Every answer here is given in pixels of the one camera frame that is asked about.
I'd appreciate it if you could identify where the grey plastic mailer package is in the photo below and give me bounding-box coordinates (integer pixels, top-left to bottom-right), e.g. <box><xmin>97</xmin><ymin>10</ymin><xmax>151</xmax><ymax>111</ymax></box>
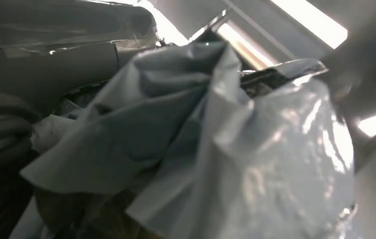
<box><xmin>19</xmin><ymin>41</ymin><xmax>357</xmax><ymax>239</ymax></box>

